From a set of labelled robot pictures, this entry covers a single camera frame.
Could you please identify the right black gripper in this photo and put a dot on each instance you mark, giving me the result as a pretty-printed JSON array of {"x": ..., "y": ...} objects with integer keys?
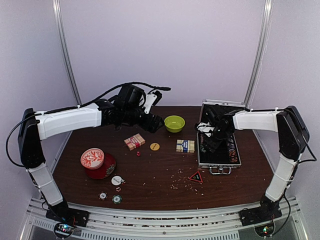
[{"x": 211, "y": 145}]

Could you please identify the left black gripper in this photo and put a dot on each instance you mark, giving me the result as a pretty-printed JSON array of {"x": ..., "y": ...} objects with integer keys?
[{"x": 154, "y": 127}]

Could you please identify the red banded card deck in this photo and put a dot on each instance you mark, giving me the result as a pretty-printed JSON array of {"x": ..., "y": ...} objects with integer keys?
[{"x": 134, "y": 141}]

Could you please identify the aluminium poker chip case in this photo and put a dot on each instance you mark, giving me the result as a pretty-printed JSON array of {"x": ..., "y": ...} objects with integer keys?
[{"x": 217, "y": 148}]

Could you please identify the blue banded card deck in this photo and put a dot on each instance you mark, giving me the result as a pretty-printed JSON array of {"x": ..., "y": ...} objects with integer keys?
[{"x": 185, "y": 146}]

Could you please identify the black red triangle card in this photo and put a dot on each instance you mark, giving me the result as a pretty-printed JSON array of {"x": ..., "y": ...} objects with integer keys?
[{"x": 196, "y": 177}]

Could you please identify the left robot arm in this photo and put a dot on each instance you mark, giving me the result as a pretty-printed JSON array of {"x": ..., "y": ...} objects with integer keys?
[{"x": 131, "y": 106}]

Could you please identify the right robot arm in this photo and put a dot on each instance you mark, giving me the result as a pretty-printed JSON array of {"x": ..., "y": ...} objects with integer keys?
[{"x": 293, "y": 137}]

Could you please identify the green chip stack in case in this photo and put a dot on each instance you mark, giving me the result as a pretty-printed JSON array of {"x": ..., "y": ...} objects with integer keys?
[{"x": 202, "y": 143}]

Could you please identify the green plastic bowl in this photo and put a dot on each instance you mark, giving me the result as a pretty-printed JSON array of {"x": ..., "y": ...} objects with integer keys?
[{"x": 174, "y": 123}]

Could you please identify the yellow round button chip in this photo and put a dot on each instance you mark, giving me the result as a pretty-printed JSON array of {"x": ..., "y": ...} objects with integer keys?
[{"x": 154, "y": 146}]

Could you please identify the mixed chip stack in case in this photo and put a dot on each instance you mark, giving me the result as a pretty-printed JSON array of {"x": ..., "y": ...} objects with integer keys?
[{"x": 232, "y": 152}]

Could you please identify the white dealer button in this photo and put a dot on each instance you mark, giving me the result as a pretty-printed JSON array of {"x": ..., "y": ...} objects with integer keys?
[{"x": 116, "y": 180}]

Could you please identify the green poker chip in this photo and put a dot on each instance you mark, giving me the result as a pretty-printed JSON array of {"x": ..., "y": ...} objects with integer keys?
[{"x": 117, "y": 199}]

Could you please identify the white red poker chip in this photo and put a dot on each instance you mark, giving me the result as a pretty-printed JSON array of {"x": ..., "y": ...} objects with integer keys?
[{"x": 103, "y": 196}]

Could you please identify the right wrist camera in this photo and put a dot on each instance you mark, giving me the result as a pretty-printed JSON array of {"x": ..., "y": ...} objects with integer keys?
[{"x": 204, "y": 128}]

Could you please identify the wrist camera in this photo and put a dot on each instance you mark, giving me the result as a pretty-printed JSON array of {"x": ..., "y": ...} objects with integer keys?
[
  {"x": 152, "y": 99},
  {"x": 204, "y": 128}
]

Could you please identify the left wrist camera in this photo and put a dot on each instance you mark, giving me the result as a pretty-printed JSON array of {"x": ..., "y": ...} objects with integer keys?
[{"x": 152, "y": 99}]

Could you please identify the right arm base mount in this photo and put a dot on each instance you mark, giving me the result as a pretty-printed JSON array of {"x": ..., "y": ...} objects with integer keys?
[{"x": 253, "y": 216}]

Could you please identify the aluminium front rail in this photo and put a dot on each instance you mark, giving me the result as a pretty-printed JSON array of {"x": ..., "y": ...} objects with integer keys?
[{"x": 222, "y": 223}]

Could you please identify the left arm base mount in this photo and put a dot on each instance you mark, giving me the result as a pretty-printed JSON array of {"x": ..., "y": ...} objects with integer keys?
[{"x": 71, "y": 216}]

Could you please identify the right aluminium frame post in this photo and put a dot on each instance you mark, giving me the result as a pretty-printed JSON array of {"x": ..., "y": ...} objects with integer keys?
[{"x": 260, "y": 51}]

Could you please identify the aluminium frame post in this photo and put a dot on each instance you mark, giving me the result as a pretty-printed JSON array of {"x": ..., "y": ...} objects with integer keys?
[
  {"x": 64, "y": 47},
  {"x": 260, "y": 51}
]

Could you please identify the left aluminium frame post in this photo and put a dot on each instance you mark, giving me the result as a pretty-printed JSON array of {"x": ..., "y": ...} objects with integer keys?
[{"x": 64, "y": 47}]

